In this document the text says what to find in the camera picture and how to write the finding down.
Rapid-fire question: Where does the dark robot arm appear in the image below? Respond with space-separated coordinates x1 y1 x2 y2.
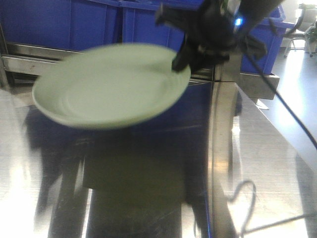
156 0 281 72

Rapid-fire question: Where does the blue crate at far left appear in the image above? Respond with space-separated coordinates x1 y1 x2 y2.
0 0 120 51

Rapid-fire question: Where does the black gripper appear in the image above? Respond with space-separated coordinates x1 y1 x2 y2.
155 0 267 74

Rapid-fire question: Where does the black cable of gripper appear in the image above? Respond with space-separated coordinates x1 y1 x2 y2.
244 18 317 151

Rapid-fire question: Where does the stainless steel shelf rack frame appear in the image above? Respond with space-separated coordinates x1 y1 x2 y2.
0 24 280 238

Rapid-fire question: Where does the blue plastic crate on shelf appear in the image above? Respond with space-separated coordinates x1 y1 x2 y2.
120 0 293 75

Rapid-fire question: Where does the pale green round plate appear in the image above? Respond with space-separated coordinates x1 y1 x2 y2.
32 43 191 129

